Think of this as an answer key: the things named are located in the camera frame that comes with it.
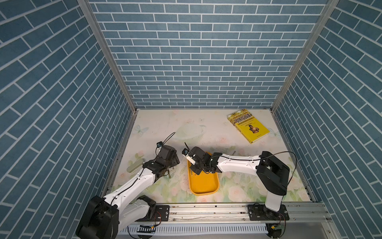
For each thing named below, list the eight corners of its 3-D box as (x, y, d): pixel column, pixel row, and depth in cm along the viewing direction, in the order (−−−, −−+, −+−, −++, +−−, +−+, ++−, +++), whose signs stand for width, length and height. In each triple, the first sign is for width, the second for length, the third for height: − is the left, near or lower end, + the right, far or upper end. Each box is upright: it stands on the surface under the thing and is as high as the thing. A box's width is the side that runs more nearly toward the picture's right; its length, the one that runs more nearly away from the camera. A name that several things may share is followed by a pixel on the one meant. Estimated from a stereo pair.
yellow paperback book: (250, 144, 102) (251, 141, 99) (227, 118, 118) (227, 115, 115) (267, 134, 108) (269, 131, 105) (243, 110, 123) (244, 107, 120)
